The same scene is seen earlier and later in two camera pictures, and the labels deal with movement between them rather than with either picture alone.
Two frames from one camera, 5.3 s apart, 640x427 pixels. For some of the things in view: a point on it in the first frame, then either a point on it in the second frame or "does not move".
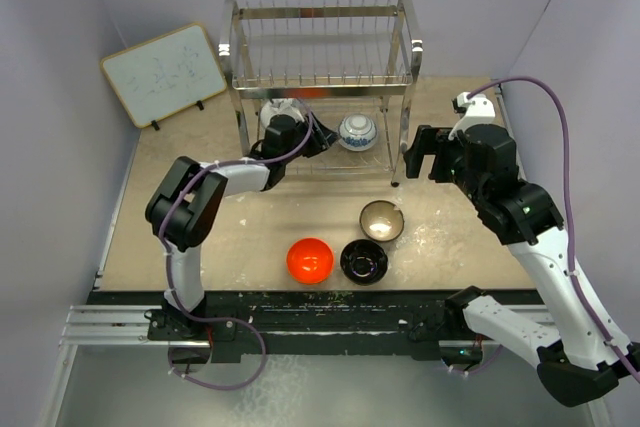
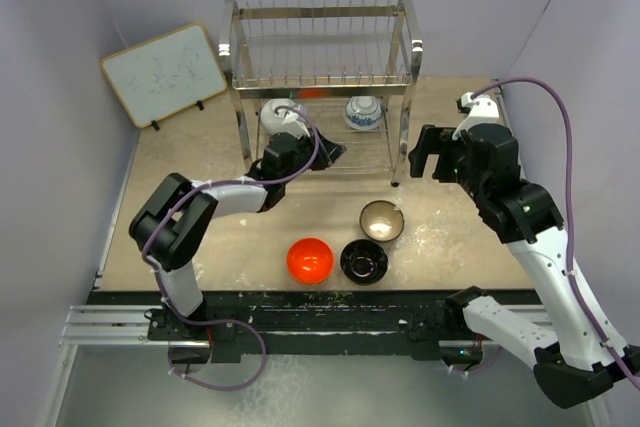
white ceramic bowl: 279,106 does not move
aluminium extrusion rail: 115,326 does not move
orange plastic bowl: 309,260 does not move
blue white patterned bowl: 357,132 to 363,112
